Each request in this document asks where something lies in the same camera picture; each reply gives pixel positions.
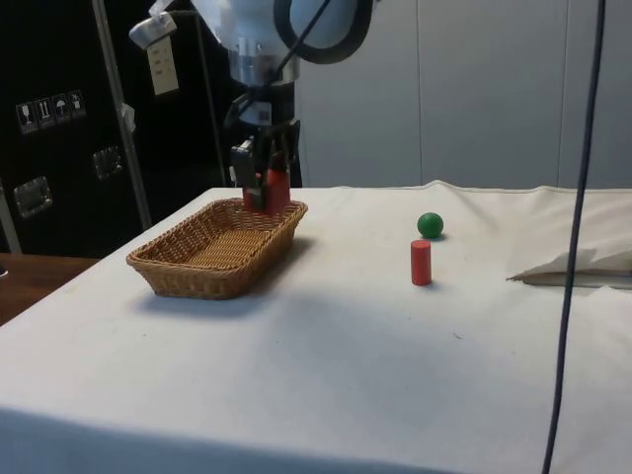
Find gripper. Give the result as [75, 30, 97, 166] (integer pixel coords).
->
[224, 80, 301, 210]

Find red block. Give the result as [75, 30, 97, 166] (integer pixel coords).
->
[241, 166, 292, 216]

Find wicker basket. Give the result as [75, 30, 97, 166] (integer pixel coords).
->
[125, 198, 310, 301]

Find red cylinder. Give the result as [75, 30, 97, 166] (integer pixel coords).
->
[410, 239, 435, 287]

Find silver metal pole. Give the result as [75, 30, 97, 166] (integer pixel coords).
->
[92, 0, 153, 231]

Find green ball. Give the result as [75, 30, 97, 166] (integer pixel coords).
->
[416, 211, 445, 241]

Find black cabinet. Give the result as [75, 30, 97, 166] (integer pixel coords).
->
[0, 0, 303, 259]

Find pale lockers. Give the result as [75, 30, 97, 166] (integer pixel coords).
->
[293, 0, 632, 192]

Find black cable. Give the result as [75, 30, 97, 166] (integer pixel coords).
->
[540, 0, 607, 474]
[273, 0, 378, 66]

